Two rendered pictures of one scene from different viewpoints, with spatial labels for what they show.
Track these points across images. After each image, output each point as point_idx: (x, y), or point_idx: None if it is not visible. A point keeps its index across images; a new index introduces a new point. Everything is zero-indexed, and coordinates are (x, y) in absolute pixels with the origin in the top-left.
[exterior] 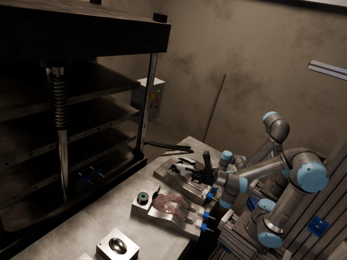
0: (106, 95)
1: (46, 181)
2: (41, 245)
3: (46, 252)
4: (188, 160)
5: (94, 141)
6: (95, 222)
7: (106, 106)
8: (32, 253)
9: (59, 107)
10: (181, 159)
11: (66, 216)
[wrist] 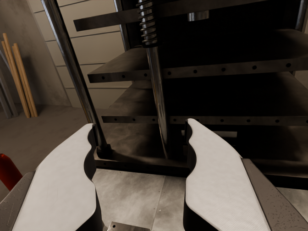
0: (248, 2)
1: (145, 119)
2: (107, 176)
3: (102, 185)
4: (195, 164)
5: (238, 101)
6: (156, 200)
7: (278, 46)
8: (99, 176)
9: (140, 9)
10: (184, 129)
11: (158, 173)
